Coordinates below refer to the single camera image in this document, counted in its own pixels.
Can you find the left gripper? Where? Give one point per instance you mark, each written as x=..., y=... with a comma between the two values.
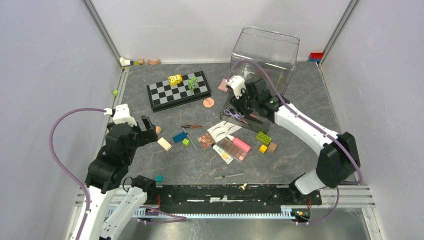
x=149, y=134

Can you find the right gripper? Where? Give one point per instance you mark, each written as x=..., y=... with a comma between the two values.
x=237, y=102

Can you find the beige makeup sponge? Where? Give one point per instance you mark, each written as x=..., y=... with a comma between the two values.
x=158, y=129

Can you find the cream wooden block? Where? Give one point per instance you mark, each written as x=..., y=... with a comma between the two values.
x=164, y=144

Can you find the blue block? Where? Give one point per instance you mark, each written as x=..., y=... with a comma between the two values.
x=179, y=137

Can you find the clear acrylic makeup organizer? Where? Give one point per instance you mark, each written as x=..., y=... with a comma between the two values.
x=265, y=53

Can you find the grey pencil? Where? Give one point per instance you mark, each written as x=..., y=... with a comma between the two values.
x=189, y=138

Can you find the pink bottle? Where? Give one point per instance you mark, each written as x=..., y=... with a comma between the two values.
x=240, y=143

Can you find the peach powder puff brush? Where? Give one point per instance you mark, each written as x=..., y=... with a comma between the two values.
x=208, y=102

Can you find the brown eyeshadow palette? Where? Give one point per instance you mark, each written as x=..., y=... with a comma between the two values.
x=233, y=150

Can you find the small clear eyeshadow palette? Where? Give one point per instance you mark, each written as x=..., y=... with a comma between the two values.
x=206, y=140

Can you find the black makeup brush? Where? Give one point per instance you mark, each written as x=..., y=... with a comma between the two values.
x=248, y=118

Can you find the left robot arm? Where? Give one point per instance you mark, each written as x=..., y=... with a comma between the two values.
x=104, y=177

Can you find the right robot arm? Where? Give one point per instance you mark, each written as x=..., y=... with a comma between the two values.
x=337, y=153

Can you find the pink sponge pad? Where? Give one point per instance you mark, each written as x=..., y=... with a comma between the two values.
x=223, y=85

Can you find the small green cube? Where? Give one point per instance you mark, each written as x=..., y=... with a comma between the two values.
x=185, y=142

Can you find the green lego brick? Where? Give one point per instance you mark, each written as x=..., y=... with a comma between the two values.
x=264, y=138

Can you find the brown lip pencil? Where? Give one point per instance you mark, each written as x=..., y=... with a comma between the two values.
x=191, y=126

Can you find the white eyebrow stencil card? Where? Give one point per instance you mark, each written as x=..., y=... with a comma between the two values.
x=222, y=129

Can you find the teal cube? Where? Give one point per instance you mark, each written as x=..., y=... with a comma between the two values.
x=159, y=179

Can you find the black white chessboard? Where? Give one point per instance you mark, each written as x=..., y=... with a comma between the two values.
x=164, y=96

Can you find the yellow cube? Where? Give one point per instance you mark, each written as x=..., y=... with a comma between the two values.
x=263, y=148

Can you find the brown wooden cube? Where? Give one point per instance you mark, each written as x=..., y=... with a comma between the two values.
x=272, y=147

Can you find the yellow toy block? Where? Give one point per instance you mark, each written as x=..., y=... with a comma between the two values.
x=175, y=79

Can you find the green toy block on chessboard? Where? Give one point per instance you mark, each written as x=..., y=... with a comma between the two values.
x=193, y=83

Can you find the white cream tube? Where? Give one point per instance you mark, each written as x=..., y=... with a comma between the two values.
x=223, y=154

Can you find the red blue bricks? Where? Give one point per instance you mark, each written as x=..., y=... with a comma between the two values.
x=315, y=57

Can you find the wooden blocks in corner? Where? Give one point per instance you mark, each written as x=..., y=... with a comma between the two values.
x=127, y=62

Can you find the white chess pawn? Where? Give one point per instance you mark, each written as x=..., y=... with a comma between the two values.
x=243, y=186

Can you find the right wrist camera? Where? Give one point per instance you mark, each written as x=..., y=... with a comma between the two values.
x=237, y=84

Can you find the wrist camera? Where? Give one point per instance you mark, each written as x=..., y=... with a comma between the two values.
x=121, y=115
x=237, y=84

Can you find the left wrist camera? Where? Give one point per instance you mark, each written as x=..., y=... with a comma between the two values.
x=121, y=115

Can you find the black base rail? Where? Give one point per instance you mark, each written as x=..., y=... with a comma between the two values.
x=228, y=198

